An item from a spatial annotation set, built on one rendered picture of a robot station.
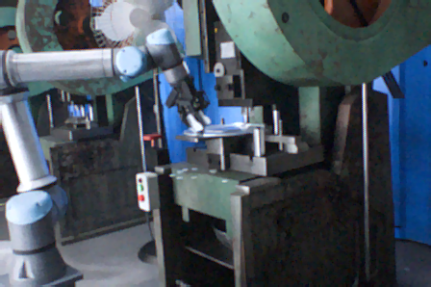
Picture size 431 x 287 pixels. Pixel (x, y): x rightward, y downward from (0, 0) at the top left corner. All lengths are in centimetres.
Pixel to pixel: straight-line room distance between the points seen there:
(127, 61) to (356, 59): 64
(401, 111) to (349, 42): 127
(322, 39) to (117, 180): 215
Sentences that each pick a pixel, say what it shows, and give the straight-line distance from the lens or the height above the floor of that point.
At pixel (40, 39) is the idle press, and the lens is 266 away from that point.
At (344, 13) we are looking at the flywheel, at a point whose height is 113.
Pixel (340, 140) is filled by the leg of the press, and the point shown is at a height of 71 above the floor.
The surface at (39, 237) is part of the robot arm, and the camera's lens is 128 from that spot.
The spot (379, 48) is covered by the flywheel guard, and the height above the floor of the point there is 102.
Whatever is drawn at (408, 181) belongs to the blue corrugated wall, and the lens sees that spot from 260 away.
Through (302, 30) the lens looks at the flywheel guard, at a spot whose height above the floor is 107.
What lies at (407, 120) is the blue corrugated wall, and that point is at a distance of 254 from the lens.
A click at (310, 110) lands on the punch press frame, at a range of 167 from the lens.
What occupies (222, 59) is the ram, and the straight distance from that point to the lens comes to 161.
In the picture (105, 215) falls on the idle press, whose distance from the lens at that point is 308.
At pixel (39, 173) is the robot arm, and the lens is 140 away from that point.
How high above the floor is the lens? 96
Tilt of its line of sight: 9 degrees down
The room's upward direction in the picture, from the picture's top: 4 degrees counter-clockwise
